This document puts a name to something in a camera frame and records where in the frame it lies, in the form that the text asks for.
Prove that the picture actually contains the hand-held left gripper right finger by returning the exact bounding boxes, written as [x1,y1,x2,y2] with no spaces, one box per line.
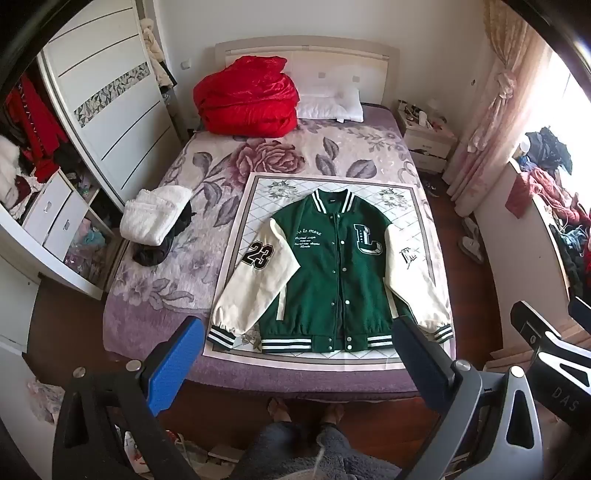
[392,315,542,480]

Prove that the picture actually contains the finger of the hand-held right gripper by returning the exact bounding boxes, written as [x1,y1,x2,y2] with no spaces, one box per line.
[568,295,591,321]
[510,300,591,365]

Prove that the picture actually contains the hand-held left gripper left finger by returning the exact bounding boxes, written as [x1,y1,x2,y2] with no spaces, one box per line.
[52,316,206,480]

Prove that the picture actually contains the green varsity jacket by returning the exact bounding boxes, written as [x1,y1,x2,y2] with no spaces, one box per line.
[206,188,454,355]

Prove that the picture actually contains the pile of mixed clothes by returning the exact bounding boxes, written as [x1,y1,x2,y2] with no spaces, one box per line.
[510,127,591,301]

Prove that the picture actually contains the white window ledge cabinet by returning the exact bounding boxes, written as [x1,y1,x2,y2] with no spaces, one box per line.
[473,159,591,324]

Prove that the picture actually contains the black garment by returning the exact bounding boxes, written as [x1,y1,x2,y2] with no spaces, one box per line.
[132,203,197,267]

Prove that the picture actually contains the pink floral cloth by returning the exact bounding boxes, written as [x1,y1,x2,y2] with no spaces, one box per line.
[25,377,65,423]

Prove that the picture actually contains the person's legs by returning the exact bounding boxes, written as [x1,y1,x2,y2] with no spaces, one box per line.
[226,399,402,480]

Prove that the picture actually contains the white fluffy garment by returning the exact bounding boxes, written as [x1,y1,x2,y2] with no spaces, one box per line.
[120,186,193,247]

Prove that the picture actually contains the white lattice floral mat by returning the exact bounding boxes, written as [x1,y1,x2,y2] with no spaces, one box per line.
[202,172,455,372]

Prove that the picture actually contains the window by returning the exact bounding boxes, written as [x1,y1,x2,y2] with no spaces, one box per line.
[531,41,591,153]

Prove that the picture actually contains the pink curtain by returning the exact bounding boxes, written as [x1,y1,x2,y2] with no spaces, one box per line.
[443,0,555,217]

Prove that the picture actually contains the white nightstand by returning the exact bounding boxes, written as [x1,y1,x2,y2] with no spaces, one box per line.
[397,99,458,174]

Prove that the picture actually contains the nightstand toiletries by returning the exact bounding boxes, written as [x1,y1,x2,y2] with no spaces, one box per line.
[397,98,451,130]

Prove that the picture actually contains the red quilt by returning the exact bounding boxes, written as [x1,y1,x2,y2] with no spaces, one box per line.
[193,55,301,138]

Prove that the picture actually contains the white pillow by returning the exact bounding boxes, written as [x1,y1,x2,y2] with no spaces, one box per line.
[295,85,365,123]

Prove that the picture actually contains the white wardrobe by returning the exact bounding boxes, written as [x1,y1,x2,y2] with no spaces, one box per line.
[0,0,183,301]

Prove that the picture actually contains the red hanging garment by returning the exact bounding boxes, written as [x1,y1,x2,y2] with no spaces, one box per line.
[4,76,70,183]

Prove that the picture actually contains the beige wooden bed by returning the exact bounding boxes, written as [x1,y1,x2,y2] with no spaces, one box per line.
[102,41,458,402]

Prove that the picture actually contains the cream hanging coat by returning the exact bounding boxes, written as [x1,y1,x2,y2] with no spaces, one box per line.
[139,18,178,88]

